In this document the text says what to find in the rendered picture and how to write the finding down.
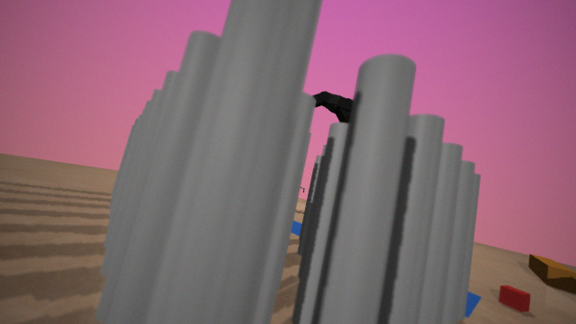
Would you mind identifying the red rectangular block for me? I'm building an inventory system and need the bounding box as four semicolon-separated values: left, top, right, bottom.
499;285;530;312

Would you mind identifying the orange-brown rectangular block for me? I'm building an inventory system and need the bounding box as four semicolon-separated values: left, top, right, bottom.
529;254;576;294

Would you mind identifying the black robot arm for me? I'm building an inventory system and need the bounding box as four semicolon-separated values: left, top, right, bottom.
313;91;353;123

